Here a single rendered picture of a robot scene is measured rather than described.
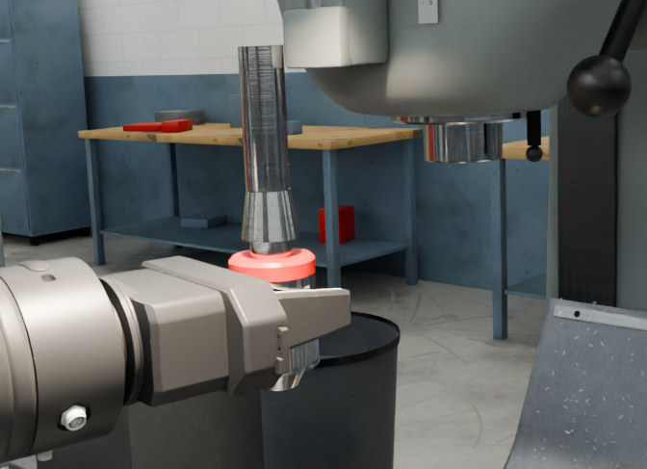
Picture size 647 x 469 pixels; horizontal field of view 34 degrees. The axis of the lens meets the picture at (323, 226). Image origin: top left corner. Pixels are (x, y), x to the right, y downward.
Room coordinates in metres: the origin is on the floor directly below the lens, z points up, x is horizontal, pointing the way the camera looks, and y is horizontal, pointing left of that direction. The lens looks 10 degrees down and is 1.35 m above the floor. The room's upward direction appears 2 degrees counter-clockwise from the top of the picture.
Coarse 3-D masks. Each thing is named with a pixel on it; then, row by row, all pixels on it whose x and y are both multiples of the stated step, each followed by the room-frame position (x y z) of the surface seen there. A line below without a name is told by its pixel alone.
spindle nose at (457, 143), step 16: (432, 128) 0.62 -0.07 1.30; (448, 128) 0.62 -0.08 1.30; (464, 128) 0.61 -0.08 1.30; (480, 128) 0.61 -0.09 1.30; (496, 128) 0.62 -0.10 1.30; (432, 144) 0.62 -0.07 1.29; (448, 144) 0.62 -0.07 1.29; (464, 144) 0.61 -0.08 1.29; (480, 144) 0.61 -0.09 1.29; (496, 144) 0.62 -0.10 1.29; (432, 160) 0.62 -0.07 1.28; (448, 160) 0.62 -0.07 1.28; (464, 160) 0.61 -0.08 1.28; (480, 160) 0.61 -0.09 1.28
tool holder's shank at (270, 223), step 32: (256, 64) 0.55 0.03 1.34; (256, 96) 0.55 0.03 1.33; (256, 128) 0.55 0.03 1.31; (256, 160) 0.55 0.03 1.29; (288, 160) 0.56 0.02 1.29; (256, 192) 0.55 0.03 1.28; (288, 192) 0.55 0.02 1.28; (256, 224) 0.55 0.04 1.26; (288, 224) 0.55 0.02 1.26; (256, 256) 0.55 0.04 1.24
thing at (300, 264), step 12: (240, 252) 0.57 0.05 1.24; (300, 252) 0.56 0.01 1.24; (228, 264) 0.55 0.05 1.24; (240, 264) 0.54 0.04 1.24; (252, 264) 0.54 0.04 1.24; (264, 264) 0.54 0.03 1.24; (276, 264) 0.54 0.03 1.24; (288, 264) 0.54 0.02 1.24; (300, 264) 0.54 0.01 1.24; (312, 264) 0.55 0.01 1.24; (264, 276) 0.54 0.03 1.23; (276, 276) 0.54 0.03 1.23; (288, 276) 0.54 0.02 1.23; (300, 276) 0.54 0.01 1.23
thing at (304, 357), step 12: (312, 276) 0.55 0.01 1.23; (276, 288) 0.54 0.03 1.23; (288, 288) 0.54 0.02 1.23; (300, 288) 0.54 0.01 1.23; (312, 288) 0.55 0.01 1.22; (300, 348) 0.54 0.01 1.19; (312, 348) 0.55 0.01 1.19; (300, 360) 0.54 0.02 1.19; (312, 360) 0.55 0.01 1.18; (300, 372) 0.54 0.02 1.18
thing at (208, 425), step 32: (128, 416) 0.77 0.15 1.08; (160, 416) 0.78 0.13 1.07; (192, 416) 0.80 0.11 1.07; (224, 416) 0.81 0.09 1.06; (256, 416) 0.83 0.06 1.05; (64, 448) 0.88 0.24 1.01; (96, 448) 0.82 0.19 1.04; (128, 448) 0.77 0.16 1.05; (160, 448) 0.78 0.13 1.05; (192, 448) 0.79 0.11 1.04; (224, 448) 0.81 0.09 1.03; (256, 448) 0.83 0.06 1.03
